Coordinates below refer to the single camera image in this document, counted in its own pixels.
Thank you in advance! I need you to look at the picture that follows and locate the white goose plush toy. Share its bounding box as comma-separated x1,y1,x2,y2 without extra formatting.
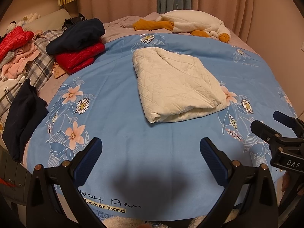
132,9,231,43

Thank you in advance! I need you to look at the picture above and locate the white quilted jacket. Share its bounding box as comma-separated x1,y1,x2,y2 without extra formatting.
132,47,227,124

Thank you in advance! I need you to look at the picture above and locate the navy folded garment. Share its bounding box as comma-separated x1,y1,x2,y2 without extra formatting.
46,18,105,55

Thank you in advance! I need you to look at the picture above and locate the red crumpled puffer jacket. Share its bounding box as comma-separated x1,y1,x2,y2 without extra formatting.
0,26,35,61

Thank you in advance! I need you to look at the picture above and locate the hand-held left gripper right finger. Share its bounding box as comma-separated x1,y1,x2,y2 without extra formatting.
200,137,279,228

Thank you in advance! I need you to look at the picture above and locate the grey garment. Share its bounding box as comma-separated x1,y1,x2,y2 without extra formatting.
0,50,18,70

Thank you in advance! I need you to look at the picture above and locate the blue floral blanket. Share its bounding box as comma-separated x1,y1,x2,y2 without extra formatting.
26,32,298,220

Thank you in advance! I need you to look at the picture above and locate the pink garment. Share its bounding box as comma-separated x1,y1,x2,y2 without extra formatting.
1,39,41,81

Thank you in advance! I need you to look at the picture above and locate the grey bedside cabinet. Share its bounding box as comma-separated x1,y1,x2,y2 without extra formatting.
0,146,32,205

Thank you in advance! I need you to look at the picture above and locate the plaid bedding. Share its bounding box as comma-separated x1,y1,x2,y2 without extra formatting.
0,30,63,124

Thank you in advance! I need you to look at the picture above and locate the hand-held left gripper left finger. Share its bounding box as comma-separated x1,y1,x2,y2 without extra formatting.
25,137,105,228

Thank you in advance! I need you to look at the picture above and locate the black crumpled garment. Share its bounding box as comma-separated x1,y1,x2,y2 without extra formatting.
62,14,85,30

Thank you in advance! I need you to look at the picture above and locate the red folded quilted jacket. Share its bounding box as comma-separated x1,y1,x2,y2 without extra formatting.
55,42,105,74

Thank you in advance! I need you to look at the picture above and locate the beige pillow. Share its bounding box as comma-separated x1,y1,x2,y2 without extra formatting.
22,8,70,32

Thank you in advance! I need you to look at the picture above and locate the person's right hand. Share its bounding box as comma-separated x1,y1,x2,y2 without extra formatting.
282,171,292,192

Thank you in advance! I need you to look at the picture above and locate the dark navy hanging garment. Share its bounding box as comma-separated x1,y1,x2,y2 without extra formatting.
2,78,49,163

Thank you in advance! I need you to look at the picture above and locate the beige patterned cloth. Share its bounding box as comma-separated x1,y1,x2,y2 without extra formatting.
52,62,68,79

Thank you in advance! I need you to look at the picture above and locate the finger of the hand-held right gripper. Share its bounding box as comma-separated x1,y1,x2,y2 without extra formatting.
273,110,304,136
251,120,285,148

